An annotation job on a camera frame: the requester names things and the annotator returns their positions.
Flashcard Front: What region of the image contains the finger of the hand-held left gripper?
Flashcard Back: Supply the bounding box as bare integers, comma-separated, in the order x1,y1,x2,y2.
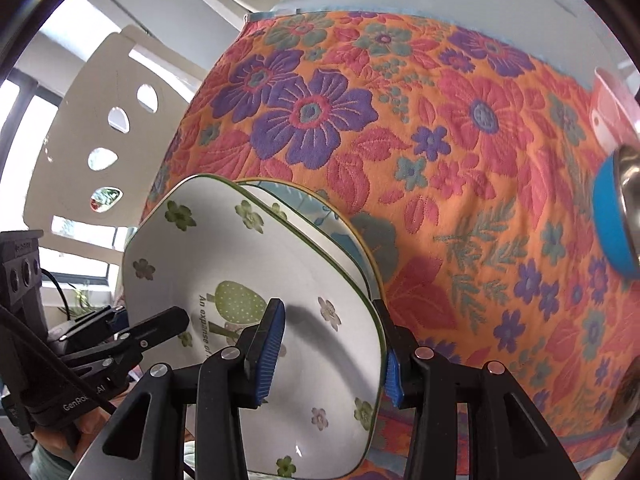
62,306,191,387
47,305,132,356

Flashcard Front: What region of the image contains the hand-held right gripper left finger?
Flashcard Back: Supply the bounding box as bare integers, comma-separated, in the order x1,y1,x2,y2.
75,299,288,480

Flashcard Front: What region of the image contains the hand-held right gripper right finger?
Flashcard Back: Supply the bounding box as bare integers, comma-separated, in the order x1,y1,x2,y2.
372,300,581,480

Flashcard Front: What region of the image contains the green floral white plate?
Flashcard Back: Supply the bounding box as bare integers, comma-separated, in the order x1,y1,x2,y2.
121,174,388,478

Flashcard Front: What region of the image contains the green-rimmed white plate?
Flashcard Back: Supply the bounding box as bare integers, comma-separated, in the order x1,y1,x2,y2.
235,180,377,306

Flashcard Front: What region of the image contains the yellow-rimmed blue patterned plate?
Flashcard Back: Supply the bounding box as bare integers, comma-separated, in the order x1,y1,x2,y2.
250,179,387,308

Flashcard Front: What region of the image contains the steel-lined blue bowl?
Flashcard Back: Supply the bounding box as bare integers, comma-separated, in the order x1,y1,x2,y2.
592,145,640,278

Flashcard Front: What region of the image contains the pink bowl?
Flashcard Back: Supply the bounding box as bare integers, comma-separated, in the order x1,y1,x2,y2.
590,67,640,153

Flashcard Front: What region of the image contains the person's left hand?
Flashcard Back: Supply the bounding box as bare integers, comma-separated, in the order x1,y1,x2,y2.
35,406,115,457

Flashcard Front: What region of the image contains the potted flowering plant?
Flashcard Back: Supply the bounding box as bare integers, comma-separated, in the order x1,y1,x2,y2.
60,285,108,318

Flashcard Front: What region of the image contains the floral orange tablecloth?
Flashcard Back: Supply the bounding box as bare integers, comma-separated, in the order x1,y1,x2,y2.
140,10,640,466

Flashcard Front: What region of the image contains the window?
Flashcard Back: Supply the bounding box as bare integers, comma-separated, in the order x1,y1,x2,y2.
0,0,131,311

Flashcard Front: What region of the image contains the brown round stand base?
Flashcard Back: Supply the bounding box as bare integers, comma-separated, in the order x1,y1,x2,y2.
605,360,640,426

